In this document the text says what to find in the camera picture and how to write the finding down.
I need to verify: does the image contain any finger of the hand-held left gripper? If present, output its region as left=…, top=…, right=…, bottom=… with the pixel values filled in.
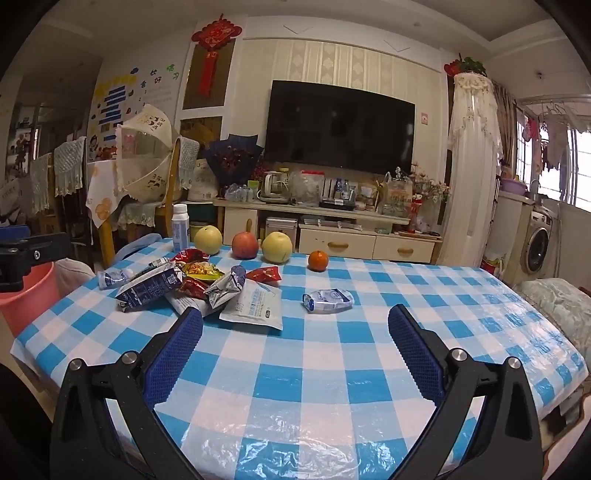
left=0, top=225, right=70, bottom=292

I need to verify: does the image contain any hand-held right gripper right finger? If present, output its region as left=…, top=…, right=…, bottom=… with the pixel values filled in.
left=387, top=304, right=544, bottom=480

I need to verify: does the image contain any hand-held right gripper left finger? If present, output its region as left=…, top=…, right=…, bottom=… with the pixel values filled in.
left=48, top=306, right=204, bottom=480

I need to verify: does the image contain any pink plastic bucket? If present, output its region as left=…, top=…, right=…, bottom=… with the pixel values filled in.
left=0, top=261, right=61, bottom=337

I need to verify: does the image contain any dark blue snack bag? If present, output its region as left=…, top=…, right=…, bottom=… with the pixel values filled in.
left=115, top=265, right=183, bottom=313

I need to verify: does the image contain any silver foil packet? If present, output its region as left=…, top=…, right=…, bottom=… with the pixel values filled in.
left=205, top=265, right=247, bottom=310

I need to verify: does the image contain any yellow snack wrapper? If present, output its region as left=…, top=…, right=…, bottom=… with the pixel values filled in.
left=182, top=261, right=225, bottom=281

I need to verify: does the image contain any white pouch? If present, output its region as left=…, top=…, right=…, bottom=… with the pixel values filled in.
left=219, top=279, right=283, bottom=330

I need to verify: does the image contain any red black snack wrapper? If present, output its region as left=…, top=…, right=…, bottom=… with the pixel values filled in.
left=173, top=248, right=211, bottom=265

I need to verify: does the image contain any small red wrapper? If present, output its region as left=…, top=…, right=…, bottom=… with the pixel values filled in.
left=246, top=266, right=282, bottom=283

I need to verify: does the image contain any beige cushion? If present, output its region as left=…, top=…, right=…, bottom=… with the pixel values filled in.
left=55, top=258, right=100, bottom=301

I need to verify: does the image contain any wooden chair with lace cover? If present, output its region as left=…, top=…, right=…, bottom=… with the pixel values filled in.
left=53, top=136, right=88, bottom=241
left=157, top=136, right=200, bottom=236
left=28, top=152, right=52, bottom=232

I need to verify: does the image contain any blue white checked tablecloth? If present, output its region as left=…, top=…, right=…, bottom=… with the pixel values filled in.
left=10, top=242, right=589, bottom=480

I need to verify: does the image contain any blue grey cushion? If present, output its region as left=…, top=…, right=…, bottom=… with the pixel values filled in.
left=113, top=233, right=162, bottom=266

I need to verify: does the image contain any yellow-green apple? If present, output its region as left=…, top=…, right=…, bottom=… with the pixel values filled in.
left=194, top=224, right=223, bottom=256

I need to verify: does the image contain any white blue-label bottle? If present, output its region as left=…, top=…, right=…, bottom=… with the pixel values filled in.
left=172, top=203, right=190, bottom=253

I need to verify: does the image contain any red apple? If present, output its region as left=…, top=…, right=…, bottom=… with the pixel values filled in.
left=232, top=232, right=260, bottom=260

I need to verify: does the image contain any cream TV cabinet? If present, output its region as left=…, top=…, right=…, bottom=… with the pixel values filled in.
left=213, top=198, right=444, bottom=265

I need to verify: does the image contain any yellow pear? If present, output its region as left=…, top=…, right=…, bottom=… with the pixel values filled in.
left=262, top=232, right=293, bottom=265

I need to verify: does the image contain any pale floral quilt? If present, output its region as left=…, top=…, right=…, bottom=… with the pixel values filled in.
left=515, top=278, right=591, bottom=352

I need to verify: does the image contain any mesh food cover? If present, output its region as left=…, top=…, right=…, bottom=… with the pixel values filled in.
left=115, top=104, right=183, bottom=204

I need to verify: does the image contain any silver metal case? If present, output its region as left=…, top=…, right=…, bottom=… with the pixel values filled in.
left=265, top=217, right=298, bottom=250

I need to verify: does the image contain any plastic shopping bag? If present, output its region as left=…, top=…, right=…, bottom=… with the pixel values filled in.
left=379, top=173, right=414, bottom=217

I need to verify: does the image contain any washing machine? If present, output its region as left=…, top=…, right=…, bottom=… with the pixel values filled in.
left=519, top=205, right=559, bottom=278

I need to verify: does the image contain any artificial flower arrangement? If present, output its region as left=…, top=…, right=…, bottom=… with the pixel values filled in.
left=413, top=164, right=451, bottom=206

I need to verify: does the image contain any lace-covered white air conditioner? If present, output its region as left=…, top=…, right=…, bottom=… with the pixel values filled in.
left=438, top=74, right=504, bottom=268

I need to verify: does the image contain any glass kettle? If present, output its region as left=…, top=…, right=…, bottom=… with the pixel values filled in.
left=261, top=171, right=289, bottom=204

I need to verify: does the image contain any clear plastic jar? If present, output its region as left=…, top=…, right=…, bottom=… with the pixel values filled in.
left=290, top=171, right=324, bottom=206

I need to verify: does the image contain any dark blue flower bouquet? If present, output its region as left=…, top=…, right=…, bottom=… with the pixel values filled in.
left=203, top=134, right=264, bottom=197

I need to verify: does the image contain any black television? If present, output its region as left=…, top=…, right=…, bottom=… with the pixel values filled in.
left=264, top=80, right=415, bottom=175

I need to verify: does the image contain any hanging laundry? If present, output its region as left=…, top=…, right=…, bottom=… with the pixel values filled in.
left=522, top=104, right=568, bottom=195

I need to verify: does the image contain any beige curtain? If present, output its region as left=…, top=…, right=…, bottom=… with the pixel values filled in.
left=492, top=80, right=518, bottom=167

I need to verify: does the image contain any red Chinese knot ornament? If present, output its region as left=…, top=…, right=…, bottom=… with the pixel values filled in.
left=191, top=14, right=243, bottom=97

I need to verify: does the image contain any red green fruit ornament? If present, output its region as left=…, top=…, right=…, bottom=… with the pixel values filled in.
left=444, top=53, right=488, bottom=77

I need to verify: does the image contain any wall poster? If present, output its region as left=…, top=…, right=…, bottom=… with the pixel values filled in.
left=88, top=62, right=178, bottom=148

